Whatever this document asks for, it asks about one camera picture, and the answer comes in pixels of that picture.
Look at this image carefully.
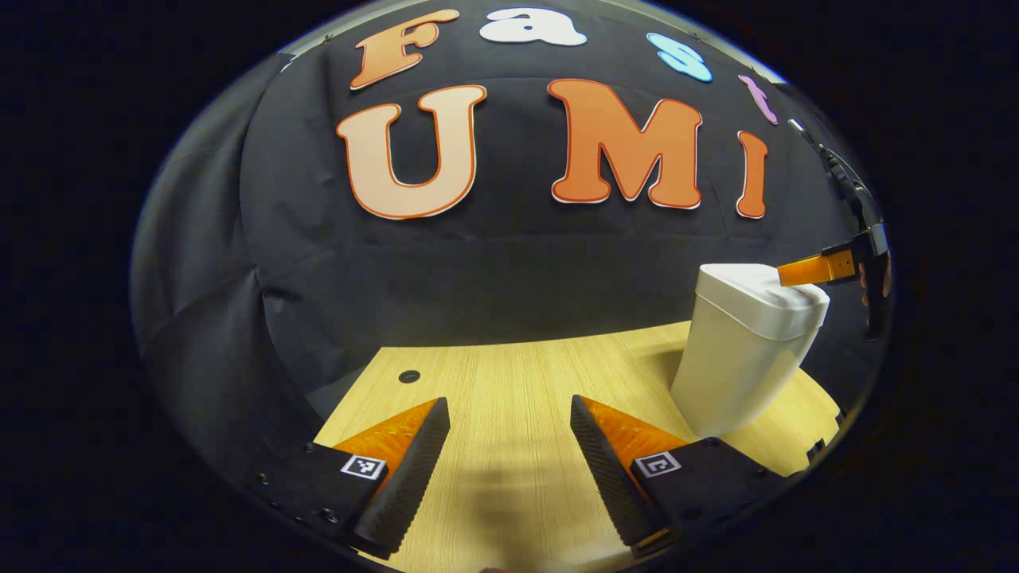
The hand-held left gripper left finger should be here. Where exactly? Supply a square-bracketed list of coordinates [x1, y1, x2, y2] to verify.
[239, 396, 451, 560]

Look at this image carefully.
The white desktop garbage bin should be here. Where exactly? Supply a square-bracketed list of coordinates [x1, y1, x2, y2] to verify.
[671, 263, 830, 439]

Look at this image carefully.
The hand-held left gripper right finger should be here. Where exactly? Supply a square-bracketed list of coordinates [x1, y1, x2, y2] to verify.
[570, 394, 805, 558]

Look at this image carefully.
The wooden desktop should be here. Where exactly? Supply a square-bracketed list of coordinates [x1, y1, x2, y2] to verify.
[306, 321, 843, 573]

